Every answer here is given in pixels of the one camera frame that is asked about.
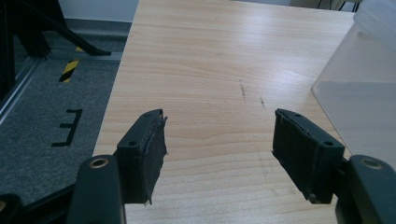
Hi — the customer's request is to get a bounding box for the yellow black striped floor tape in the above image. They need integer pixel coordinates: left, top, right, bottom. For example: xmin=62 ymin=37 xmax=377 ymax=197
xmin=58 ymin=46 xmax=85 ymax=84

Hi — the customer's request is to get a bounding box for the aluminium floor rail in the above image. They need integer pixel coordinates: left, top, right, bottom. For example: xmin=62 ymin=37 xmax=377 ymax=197
xmin=0 ymin=50 xmax=123 ymax=125

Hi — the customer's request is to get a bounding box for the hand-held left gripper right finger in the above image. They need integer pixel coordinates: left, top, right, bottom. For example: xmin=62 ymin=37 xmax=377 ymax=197
xmin=272 ymin=108 xmax=346 ymax=204

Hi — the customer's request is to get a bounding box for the black metal stand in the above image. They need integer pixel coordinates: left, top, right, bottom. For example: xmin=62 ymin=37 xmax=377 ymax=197
xmin=0 ymin=0 xmax=112 ymax=101

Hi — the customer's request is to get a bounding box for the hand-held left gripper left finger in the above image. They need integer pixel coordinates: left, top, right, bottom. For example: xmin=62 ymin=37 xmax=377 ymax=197
xmin=113 ymin=108 xmax=168 ymax=205

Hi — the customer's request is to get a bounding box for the clear plastic storage box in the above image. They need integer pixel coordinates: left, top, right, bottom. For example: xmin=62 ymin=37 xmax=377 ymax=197
xmin=311 ymin=0 xmax=396 ymax=171

